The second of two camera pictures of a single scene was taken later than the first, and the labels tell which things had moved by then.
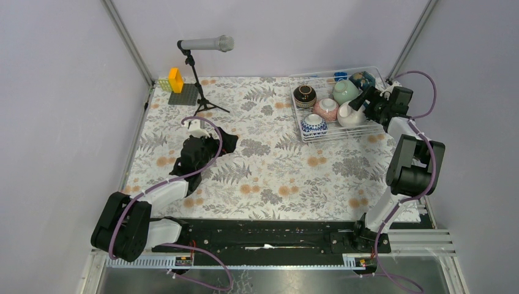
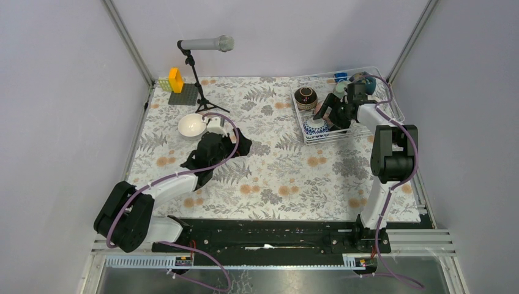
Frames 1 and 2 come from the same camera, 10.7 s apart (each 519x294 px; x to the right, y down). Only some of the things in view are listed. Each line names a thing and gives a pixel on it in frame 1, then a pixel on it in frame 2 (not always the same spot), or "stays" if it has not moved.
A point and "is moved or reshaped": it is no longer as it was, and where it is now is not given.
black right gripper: x=371 y=95 to x=330 y=100
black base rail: x=275 y=242 stays
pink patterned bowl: x=327 y=108 stays
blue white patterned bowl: x=313 y=122 stays
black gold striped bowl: x=305 y=96 stays
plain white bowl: x=348 y=116 is moved or reshaped
